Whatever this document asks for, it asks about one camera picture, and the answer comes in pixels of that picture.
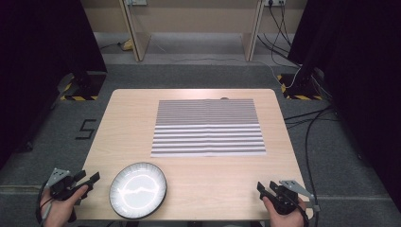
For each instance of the grey metal table bracket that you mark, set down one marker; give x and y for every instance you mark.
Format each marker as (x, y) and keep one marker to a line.
(315, 206)

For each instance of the stand base with hazard tape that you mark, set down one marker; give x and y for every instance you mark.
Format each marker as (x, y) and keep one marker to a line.
(298, 91)
(80, 91)

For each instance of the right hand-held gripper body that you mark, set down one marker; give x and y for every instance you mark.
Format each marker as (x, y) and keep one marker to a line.
(285, 195)

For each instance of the yellow object on floor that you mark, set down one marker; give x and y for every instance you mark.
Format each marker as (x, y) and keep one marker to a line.
(127, 45)

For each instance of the black curtain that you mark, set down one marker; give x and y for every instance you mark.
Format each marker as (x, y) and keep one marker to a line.
(38, 63)
(356, 63)

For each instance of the dark-rimmed grey plate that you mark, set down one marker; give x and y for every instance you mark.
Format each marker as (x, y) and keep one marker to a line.
(142, 218)

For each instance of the grey striped placemat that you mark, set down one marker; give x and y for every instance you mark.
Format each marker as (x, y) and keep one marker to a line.
(208, 129)

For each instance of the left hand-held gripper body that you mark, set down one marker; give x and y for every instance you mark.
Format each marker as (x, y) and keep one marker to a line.
(61, 186)

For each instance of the beige wooden desk leg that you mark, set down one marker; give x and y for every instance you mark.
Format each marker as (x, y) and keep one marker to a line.
(137, 34)
(252, 34)

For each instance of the white power strip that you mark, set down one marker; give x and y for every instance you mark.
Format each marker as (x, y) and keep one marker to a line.
(275, 2)

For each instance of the person's left hand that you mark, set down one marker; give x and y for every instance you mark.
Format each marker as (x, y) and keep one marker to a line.
(61, 209)

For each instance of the person's right hand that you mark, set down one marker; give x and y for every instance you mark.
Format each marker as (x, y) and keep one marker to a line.
(285, 219)

